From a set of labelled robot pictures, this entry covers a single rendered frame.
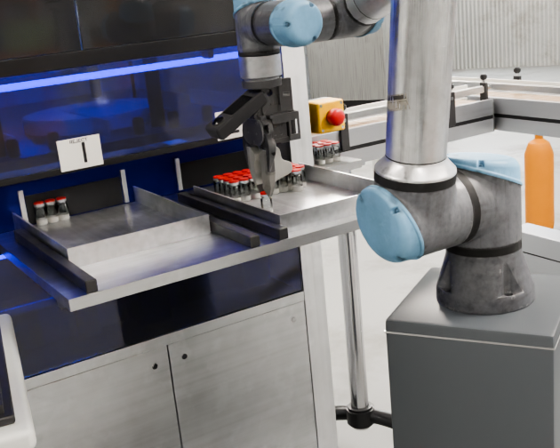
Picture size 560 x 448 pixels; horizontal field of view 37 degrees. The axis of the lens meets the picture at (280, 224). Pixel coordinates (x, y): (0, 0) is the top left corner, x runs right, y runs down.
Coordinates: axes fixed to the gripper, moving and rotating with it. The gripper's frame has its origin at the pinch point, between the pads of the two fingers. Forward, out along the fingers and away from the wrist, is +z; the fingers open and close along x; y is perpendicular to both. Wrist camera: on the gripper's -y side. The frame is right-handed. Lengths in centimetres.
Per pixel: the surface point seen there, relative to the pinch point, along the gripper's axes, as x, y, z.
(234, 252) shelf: -14.2, -14.6, 5.4
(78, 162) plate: 25.3, -25.5, -6.7
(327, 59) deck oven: 571, 416, 43
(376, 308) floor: 122, 117, 94
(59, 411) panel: 25, -38, 42
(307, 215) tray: -12.0, 1.6, 3.1
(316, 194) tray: 6.0, 15.7, 5.3
